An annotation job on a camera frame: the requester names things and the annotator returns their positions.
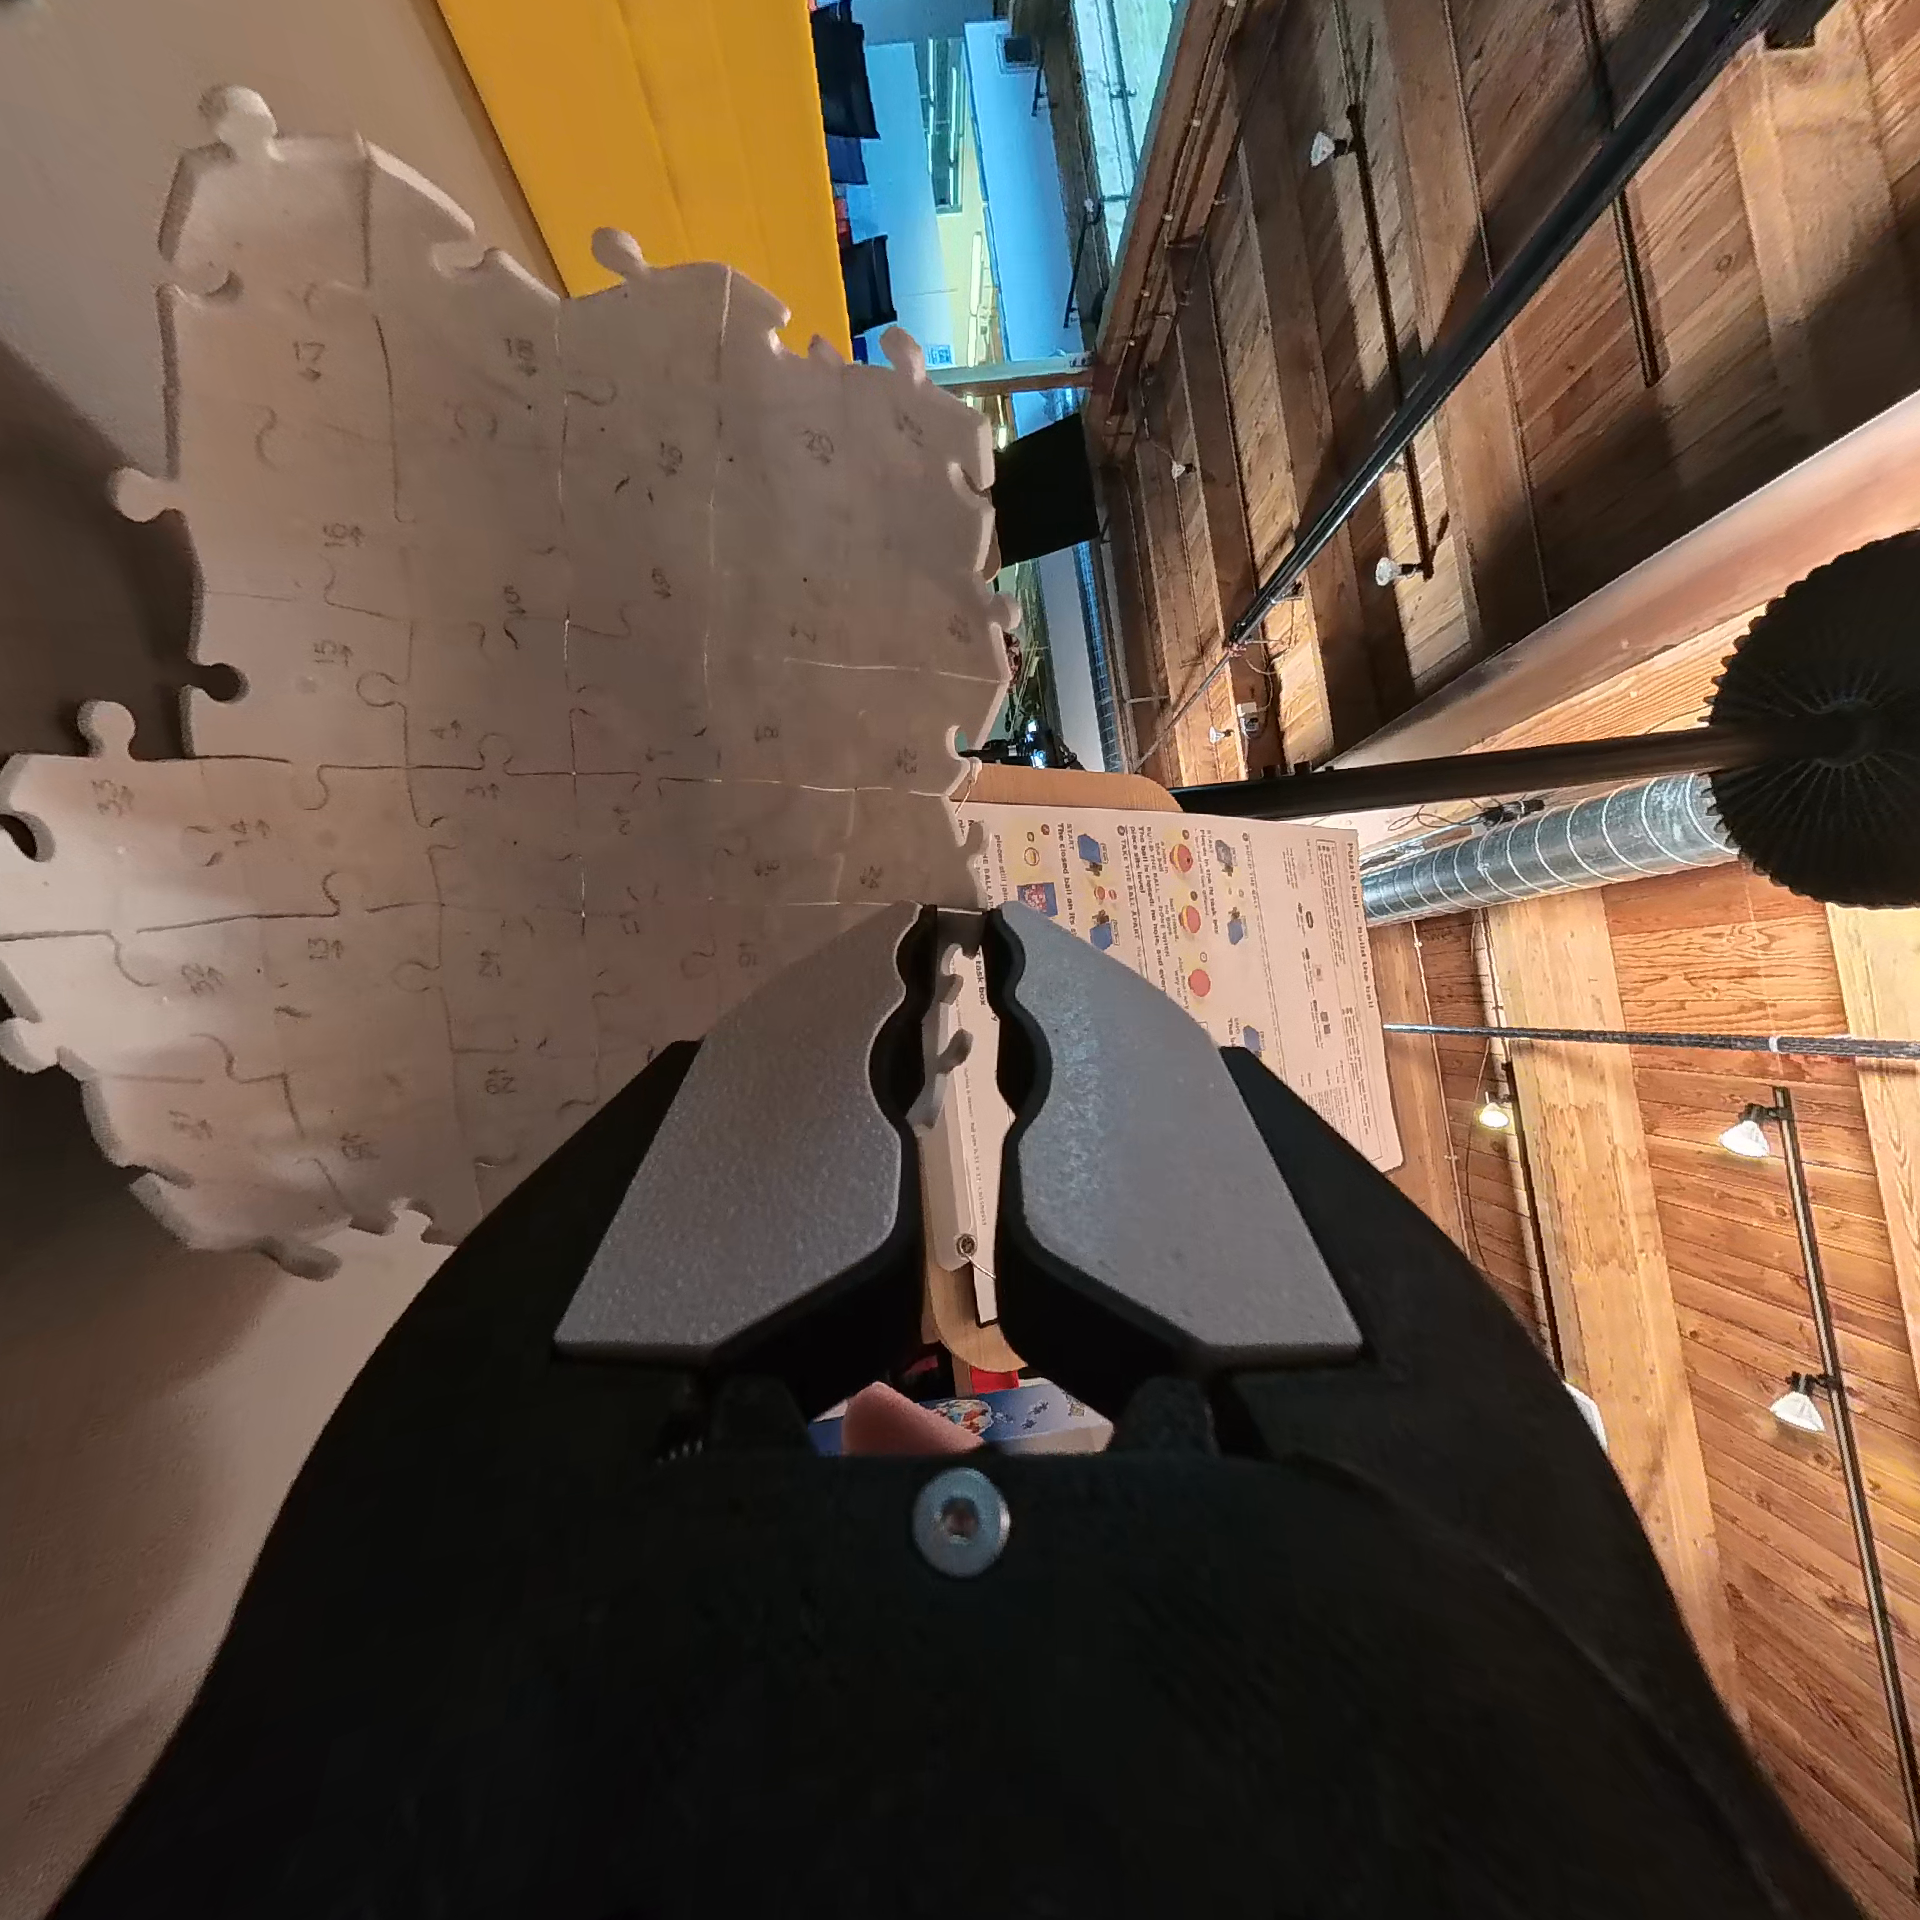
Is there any brown cardboard backing board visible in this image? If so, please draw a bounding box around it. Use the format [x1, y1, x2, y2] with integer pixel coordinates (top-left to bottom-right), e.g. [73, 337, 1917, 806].
[960, 763, 1188, 822]

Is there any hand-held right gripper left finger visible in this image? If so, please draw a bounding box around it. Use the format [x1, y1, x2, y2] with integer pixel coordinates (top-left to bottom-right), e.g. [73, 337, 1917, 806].
[552, 901, 928, 1372]

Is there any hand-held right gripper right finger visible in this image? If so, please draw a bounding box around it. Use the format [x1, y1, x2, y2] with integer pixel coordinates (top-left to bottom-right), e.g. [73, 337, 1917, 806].
[990, 901, 1369, 1378]

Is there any black ribbed disc on pole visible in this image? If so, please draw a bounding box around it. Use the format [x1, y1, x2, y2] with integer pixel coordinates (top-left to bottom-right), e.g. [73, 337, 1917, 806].
[1170, 528, 1920, 913]

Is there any printed instruction sheet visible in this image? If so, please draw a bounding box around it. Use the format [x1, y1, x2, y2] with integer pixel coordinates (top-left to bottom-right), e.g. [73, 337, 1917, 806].
[915, 802, 1406, 1330]

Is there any blue puzzle box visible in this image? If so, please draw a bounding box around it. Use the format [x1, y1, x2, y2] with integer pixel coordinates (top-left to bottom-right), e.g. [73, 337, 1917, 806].
[806, 1386, 1117, 1461]

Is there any black square panel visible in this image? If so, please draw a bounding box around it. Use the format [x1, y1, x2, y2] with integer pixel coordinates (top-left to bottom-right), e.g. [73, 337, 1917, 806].
[992, 417, 1117, 568]

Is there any black ceiling track rail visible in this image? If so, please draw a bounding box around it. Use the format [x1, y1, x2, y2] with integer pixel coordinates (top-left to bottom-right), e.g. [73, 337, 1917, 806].
[1227, 0, 1840, 650]

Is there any assembled jigsaw puzzle sheet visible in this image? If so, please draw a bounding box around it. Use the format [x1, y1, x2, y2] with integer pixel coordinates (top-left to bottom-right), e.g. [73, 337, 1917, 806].
[0, 85, 1026, 1280]

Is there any yellow wall panel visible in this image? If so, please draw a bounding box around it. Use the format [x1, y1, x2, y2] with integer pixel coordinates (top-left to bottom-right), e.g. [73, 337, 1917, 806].
[434, 0, 860, 363]

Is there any silver ventilation duct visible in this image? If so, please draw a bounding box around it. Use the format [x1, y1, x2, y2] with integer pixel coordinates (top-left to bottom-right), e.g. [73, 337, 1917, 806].
[1357, 772, 1751, 927]

